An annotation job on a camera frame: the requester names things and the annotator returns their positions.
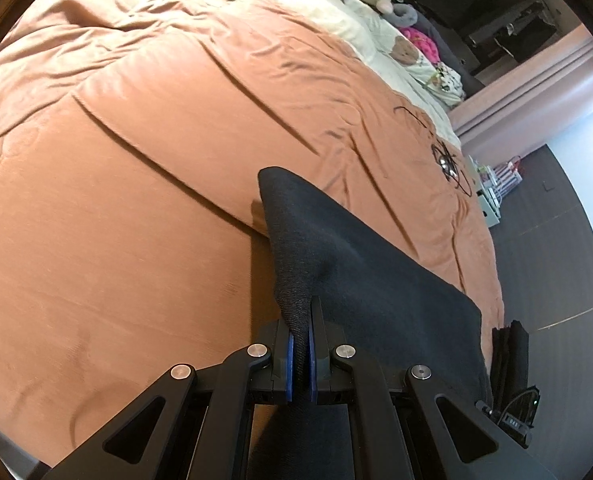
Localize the white storage rack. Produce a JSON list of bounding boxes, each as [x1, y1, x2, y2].
[[467, 155, 525, 229]]

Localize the orange blanket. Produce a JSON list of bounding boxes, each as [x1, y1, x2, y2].
[[0, 0, 505, 469]]

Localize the pink plush toy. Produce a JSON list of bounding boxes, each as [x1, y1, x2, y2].
[[401, 27, 440, 61]]

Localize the brown teddy bear plush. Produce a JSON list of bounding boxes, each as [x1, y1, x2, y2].
[[391, 37, 420, 66]]

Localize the dark grey pants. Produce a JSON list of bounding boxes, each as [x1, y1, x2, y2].
[[246, 166, 531, 480]]

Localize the cream bed sheet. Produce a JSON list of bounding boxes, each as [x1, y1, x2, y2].
[[255, 0, 463, 147]]

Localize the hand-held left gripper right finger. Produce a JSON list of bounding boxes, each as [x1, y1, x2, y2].
[[307, 296, 559, 480]]

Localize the floral printed cloth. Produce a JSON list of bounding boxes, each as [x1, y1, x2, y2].
[[425, 62, 465, 107]]

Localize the pink curtain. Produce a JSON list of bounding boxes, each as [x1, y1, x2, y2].
[[447, 25, 593, 162]]

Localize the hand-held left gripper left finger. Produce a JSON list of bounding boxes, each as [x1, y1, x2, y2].
[[41, 317, 296, 480]]

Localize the grey plush toy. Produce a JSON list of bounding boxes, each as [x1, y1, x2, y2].
[[388, 2, 420, 29]]

